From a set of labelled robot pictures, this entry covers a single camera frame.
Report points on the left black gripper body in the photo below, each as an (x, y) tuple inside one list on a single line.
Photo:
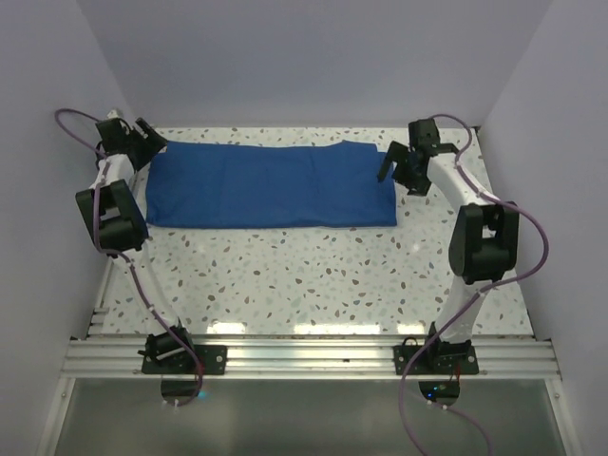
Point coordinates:
[(135, 141)]

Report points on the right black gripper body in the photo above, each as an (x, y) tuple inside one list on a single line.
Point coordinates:
[(404, 172)]

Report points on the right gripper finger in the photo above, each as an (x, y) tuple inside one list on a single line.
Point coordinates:
[(419, 187), (395, 160)]

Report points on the blue surgical cloth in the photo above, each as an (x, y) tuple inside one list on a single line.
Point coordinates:
[(228, 186)]

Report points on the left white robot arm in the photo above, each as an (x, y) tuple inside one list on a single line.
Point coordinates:
[(117, 229)]

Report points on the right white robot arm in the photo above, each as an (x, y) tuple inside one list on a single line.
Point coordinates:
[(482, 248)]

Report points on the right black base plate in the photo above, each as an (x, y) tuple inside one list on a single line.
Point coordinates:
[(441, 358)]

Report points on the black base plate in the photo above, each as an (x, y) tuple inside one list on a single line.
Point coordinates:
[(163, 354), (441, 358)]

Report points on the aluminium front rail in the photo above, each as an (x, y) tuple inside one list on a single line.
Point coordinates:
[(295, 357)]

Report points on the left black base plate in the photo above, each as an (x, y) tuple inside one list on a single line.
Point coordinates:
[(163, 354)]

